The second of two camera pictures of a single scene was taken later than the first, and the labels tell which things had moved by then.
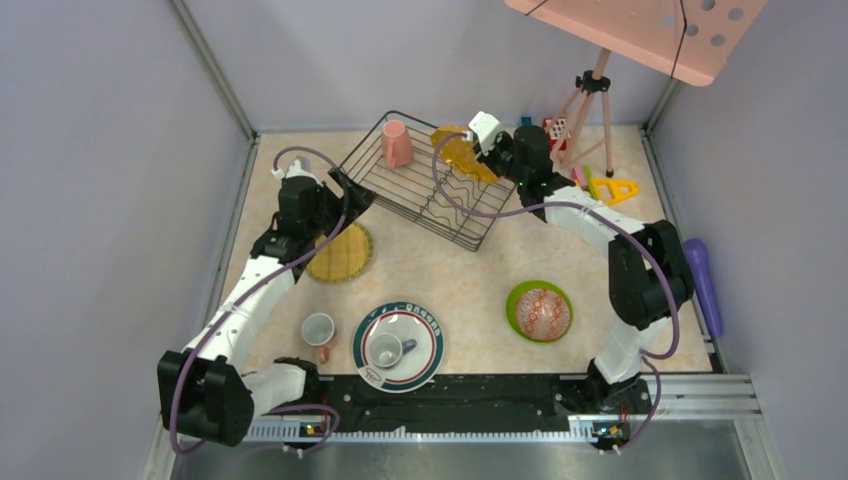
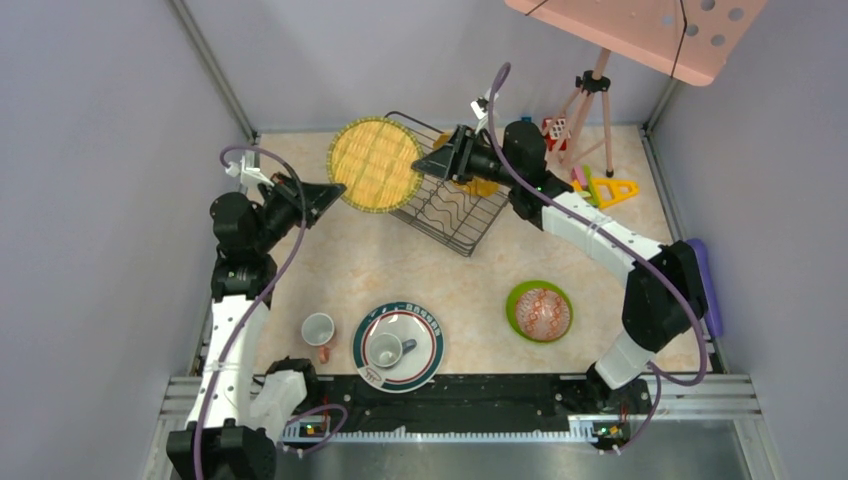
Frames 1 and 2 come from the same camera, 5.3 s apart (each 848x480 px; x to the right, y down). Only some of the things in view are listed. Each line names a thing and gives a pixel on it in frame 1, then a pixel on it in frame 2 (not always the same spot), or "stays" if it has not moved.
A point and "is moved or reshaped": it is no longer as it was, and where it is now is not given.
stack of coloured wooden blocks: x=581 y=176 stays
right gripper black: x=503 y=139 → x=438 y=162
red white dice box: x=555 y=128 stays
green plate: x=511 y=305 stays
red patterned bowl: x=542 y=314 stays
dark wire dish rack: x=400 y=163 stays
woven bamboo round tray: x=346 y=256 → x=372 y=158
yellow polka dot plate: x=461 y=153 is moved or reshaped
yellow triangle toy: x=612 y=191 stays
